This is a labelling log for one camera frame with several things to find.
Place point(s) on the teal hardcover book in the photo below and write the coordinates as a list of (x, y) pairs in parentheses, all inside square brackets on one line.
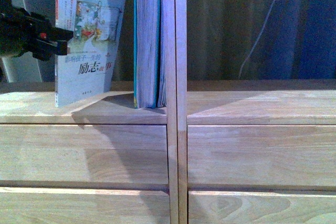
[(146, 52)]

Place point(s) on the thin book beside divider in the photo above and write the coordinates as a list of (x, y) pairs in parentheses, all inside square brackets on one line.
[(161, 101)]

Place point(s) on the dark curtain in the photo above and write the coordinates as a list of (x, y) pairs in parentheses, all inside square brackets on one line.
[(260, 39)]

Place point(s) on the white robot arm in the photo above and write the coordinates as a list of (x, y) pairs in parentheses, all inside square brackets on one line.
[(27, 68)]

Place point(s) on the white illustrated paperback book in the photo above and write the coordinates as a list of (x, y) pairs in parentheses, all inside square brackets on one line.
[(95, 27)]

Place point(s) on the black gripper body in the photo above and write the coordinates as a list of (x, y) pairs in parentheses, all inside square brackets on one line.
[(23, 32)]

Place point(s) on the upper left wooden drawer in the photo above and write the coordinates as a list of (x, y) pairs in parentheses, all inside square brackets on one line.
[(116, 154)]

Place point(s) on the lower left wooden drawer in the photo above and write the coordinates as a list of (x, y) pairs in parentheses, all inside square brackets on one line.
[(54, 205)]

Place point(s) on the lower right wooden drawer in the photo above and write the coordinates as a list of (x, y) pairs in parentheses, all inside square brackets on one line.
[(257, 207)]

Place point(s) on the wooden drawer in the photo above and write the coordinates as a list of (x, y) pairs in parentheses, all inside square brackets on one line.
[(116, 154), (54, 205), (262, 155), (257, 207)]

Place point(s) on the upper right wooden drawer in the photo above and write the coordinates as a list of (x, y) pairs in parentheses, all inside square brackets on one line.
[(262, 155)]

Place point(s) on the wooden bookshelf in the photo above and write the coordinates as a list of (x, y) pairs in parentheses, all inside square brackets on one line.
[(200, 103)]

